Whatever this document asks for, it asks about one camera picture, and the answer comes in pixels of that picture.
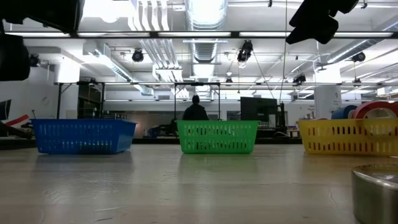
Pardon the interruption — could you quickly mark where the thin hanging cable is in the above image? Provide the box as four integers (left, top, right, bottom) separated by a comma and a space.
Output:
279, 0, 289, 103

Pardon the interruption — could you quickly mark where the black overhead beam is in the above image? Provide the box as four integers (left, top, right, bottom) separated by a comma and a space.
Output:
4, 30, 398, 39

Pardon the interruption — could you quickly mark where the person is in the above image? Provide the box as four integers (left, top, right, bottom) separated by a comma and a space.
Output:
182, 95, 210, 121

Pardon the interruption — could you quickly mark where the metal tin can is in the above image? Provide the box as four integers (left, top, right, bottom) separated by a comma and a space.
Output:
351, 164, 398, 224

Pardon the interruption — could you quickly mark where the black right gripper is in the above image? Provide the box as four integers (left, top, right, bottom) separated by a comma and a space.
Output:
285, 0, 360, 45

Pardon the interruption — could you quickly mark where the red flat bar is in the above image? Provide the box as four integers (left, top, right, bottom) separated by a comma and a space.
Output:
8, 114, 30, 127

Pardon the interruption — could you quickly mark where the black shelving rack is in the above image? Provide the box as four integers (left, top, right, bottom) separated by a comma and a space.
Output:
55, 81, 106, 121

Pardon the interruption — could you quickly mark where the black monitor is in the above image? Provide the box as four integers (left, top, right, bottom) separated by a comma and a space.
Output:
0, 99, 12, 121

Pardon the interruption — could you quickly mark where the blue plastic basket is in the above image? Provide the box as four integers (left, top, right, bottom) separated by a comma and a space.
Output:
30, 118, 137, 156

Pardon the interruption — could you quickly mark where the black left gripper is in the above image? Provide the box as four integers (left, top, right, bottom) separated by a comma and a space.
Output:
0, 0, 85, 34

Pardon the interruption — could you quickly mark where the black cabinet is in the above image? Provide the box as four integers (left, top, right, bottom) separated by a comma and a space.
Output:
240, 96, 287, 129

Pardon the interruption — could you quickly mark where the red box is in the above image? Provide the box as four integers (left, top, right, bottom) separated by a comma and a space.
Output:
351, 100, 398, 120

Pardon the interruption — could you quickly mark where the white pillar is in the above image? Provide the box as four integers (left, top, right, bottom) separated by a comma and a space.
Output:
313, 85, 343, 120

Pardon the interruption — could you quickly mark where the yellow plastic basket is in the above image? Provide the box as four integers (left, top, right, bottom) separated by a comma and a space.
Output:
297, 118, 398, 157

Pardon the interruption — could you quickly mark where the silver ventilation duct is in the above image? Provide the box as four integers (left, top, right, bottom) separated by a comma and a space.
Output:
185, 0, 229, 65

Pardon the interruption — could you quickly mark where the blue tape roll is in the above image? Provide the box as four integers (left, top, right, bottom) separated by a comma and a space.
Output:
331, 105, 358, 120

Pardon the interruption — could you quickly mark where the green plastic basket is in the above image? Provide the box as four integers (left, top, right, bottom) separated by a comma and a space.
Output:
175, 120, 261, 155

